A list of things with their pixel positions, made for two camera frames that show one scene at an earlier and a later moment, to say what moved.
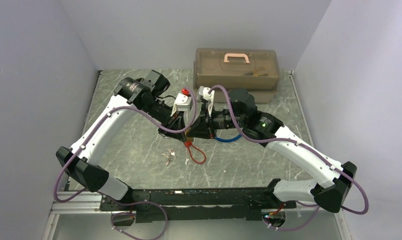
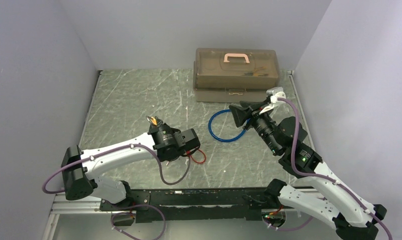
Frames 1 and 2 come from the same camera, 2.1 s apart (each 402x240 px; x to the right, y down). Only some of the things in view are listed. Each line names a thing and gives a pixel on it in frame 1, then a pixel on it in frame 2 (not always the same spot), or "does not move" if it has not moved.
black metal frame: [197, 204] does not move
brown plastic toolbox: [256, 71] does not move
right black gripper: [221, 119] → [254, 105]
